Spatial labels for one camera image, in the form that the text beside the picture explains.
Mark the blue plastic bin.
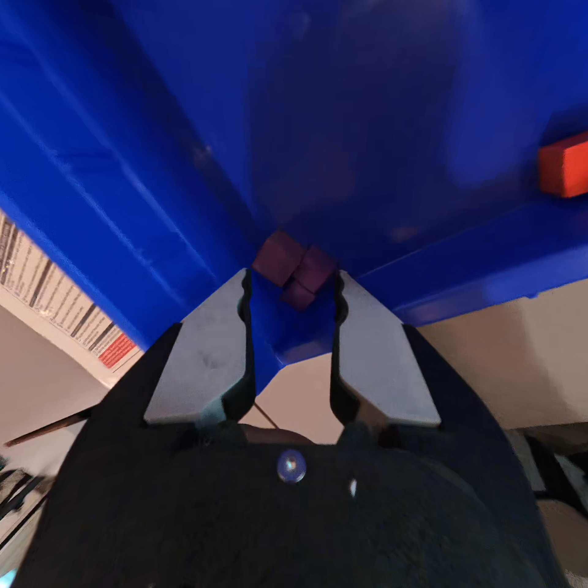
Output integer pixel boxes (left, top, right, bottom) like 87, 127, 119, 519
0, 0, 588, 397

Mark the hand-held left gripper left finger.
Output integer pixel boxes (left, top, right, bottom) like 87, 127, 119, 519
143, 268, 256, 425

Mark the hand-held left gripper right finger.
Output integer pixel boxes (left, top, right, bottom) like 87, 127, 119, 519
329, 269, 443, 428

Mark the red cube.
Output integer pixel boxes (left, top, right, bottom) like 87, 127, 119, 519
537, 130, 588, 199

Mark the printed paper sheet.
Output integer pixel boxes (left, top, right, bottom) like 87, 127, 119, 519
0, 209, 143, 374

